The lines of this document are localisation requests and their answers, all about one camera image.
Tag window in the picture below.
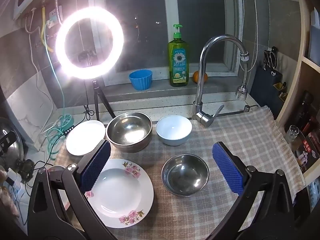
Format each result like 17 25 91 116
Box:
94 0 247 80

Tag small black device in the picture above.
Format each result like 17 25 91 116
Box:
15 159 35 180

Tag black ring light cable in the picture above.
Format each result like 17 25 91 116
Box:
83 80 92 120

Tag dark glass bottle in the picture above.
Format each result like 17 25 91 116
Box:
299 90 316 133

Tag green dish soap bottle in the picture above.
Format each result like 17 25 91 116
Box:
167 24 189 87

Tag plain white plate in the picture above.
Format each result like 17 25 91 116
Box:
65 120 106 157

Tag pink floral white plate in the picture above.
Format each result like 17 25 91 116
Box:
84 158 154 228

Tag black tripod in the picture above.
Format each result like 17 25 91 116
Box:
91 80 117 122

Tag white cable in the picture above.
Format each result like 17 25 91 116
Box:
28 34 55 133

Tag wooden shelf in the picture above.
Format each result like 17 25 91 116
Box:
275 0 320 178

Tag yellow hose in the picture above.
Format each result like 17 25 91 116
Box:
41 6 54 52

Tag black power strip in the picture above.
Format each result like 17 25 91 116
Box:
59 127 75 137

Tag chrome faucet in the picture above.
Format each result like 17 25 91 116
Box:
191 34 248 128

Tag black scissors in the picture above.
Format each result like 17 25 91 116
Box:
262 46 278 70

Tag steel pot lid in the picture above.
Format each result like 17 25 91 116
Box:
0 116 24 165

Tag small red steel bowl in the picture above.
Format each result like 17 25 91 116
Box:
161 154 210 197

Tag red printed box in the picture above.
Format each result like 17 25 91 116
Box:
295 130 320 173

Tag metal flexible pipe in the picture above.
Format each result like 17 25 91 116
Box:
55 0 63 23

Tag clear glass cup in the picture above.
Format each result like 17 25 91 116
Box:
284 125 300 144

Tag light blue ceramic bowl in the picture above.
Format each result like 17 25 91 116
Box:
156 115 192 146

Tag dark knife block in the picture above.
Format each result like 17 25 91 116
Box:
250 66 288 120

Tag orange fruit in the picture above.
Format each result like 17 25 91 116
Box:
192 71 208 83

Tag white ring light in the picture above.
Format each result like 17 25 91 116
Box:
55 7 125 78

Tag teal cable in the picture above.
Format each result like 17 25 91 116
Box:
41 22 73 160

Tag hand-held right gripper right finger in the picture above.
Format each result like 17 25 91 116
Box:
205 142 296 240

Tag flexible faucet sprayer hose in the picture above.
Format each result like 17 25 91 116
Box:
235 52 250 102

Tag large steel bowl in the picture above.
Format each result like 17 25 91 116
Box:
106 112 153 153

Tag plaid cloth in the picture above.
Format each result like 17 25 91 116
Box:
54 105 307 240

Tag blue plastic bowl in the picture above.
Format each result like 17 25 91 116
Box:
129 69 153 91

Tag white wall socket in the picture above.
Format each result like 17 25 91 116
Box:
49 9 62 22

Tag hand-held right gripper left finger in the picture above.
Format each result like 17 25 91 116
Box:
27 139 118 240

